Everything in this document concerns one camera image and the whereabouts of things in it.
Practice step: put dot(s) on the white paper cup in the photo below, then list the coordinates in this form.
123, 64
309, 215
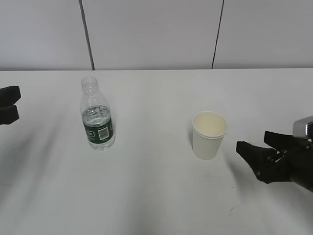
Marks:
209, 129

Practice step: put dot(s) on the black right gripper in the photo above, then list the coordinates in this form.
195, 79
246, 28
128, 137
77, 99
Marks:
291, 160

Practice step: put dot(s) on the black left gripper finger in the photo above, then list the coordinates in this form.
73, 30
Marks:
9, 95
8, 115

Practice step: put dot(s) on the clear water bottle green label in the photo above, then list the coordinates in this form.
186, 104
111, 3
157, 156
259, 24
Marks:
96, 115

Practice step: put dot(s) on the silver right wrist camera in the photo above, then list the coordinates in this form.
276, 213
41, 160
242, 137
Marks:
303, 128

